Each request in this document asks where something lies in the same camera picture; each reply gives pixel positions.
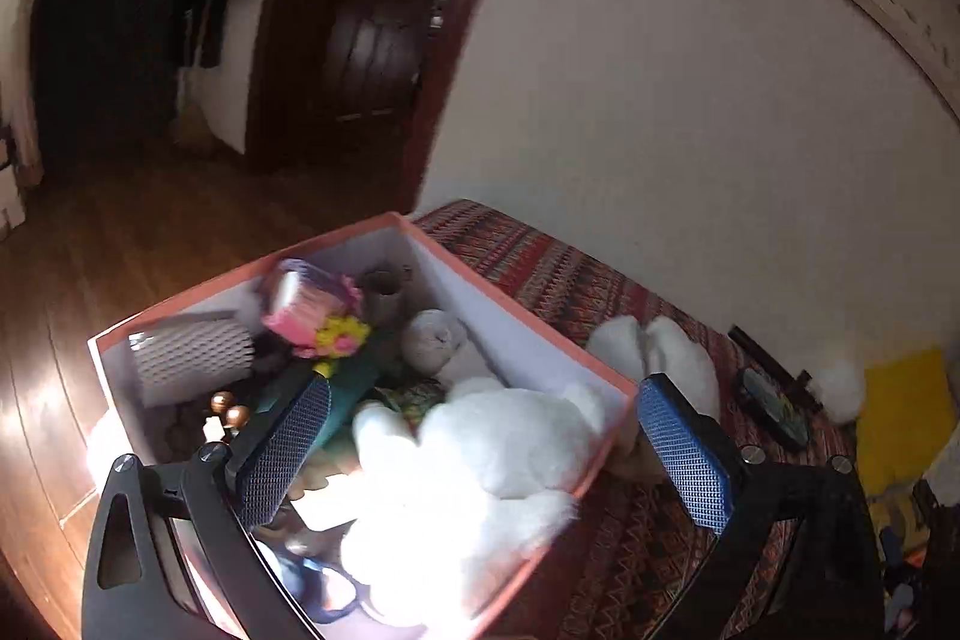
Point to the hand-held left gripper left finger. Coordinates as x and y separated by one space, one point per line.
285 452

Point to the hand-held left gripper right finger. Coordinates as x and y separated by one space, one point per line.
686 460

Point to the copper round beads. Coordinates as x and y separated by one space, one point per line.
225 413

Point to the teal green item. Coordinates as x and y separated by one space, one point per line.
352 392

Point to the pink doll yellow flowers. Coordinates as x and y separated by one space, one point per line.
300 306

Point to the white yarn ball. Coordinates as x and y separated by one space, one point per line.
433 340

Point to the beige tape roll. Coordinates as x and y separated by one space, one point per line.
386 293

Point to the red cardboard box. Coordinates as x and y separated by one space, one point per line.
525 347

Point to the white plush dog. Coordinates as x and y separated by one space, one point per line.
487 452

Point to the blue printed pouch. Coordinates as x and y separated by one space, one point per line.
772 407

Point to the white plush rabbit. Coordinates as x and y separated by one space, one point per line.
675 355

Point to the black selfie stick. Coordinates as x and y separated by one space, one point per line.
757 351

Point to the white fluffy ball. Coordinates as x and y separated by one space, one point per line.
840 385

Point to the red patterned blanket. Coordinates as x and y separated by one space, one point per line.
570 280

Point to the yellow pillow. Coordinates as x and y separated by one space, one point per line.
907 422

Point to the straw broom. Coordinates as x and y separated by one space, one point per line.
189 111

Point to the dark wooden door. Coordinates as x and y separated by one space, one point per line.
367 48

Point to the dark red door frame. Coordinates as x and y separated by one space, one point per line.
457 85

